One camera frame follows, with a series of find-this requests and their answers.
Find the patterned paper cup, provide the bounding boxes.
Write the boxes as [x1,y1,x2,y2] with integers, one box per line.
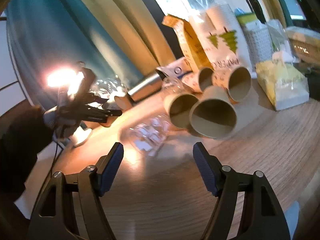
[212,66,252,102]
[182,67,214,93]
[108,94,134,112]

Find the black sleeved left forearm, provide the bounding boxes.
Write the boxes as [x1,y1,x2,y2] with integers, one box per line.
[1,106,53,239]

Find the clear plastic cup with stickers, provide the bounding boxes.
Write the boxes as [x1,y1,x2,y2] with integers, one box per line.
[126,114,171,157]

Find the plain kraft cup left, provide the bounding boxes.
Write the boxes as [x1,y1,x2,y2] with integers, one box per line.
[163,93,199,129]

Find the plain kraft cup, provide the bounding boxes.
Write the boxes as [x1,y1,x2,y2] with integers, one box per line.
[163,93,199,129]
[189,86,237,139]

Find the plain kraft cup front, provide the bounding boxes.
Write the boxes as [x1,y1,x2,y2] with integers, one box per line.
[189,86,237,139]

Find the paper cup pack with trees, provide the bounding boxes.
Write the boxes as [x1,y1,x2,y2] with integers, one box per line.
[189,3,252,71]

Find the gloved left hand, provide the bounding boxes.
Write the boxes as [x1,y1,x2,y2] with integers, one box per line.
[43,107,80,139]

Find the clear crinkly snack bag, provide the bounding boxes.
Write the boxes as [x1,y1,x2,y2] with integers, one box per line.
[90,75,127,103]

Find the white desk lamp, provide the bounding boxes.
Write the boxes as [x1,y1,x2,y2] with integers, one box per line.
[43,67,92,147]

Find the stainless steel thermos bottle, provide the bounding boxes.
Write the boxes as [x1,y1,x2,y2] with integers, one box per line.
[128,72,164,102]

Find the clear plastic bottle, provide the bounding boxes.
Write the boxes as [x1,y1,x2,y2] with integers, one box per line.
[161,77,188,99]

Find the teal curtain left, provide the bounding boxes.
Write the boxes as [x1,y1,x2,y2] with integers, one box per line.
[6,0,143,109]

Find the yellow curtain left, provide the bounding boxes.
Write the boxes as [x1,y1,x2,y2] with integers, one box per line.
[81,0,176,75]

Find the small white printed carton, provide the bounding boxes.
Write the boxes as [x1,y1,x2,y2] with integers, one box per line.
[156,57,192,80]

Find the yellow printed paper bag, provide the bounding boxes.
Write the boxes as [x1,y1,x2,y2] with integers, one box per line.
[162,14,213,72]

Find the yellow green sponge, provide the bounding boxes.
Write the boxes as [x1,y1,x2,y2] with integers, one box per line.
[234,8,258,25]

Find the clear plastic bag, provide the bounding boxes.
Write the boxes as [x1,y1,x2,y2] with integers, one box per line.
[266,19,295,62]

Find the white perforated basket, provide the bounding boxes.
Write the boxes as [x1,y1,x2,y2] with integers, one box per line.
[243,20,273,68]

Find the green yellow snack bags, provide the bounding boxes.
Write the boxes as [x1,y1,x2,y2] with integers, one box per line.
[285,26,320,65]

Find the black red computer case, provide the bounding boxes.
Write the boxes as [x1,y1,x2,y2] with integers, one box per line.
[297,0,319,30]

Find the computer monitor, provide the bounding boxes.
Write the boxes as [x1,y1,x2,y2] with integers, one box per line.
[284,0,306,21]

